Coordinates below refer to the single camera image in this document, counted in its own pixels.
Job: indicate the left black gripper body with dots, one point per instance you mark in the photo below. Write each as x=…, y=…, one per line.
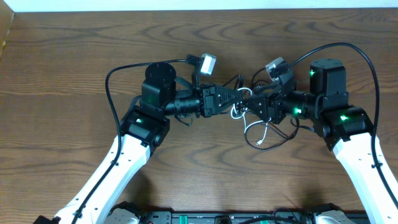
x=208, y=100

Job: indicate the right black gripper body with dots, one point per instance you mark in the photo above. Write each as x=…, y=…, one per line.
x=280, y=112

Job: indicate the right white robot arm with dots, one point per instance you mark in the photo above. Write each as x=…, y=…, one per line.
x=346, y=129

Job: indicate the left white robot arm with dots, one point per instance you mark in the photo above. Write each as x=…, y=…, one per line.
x=141, y=130

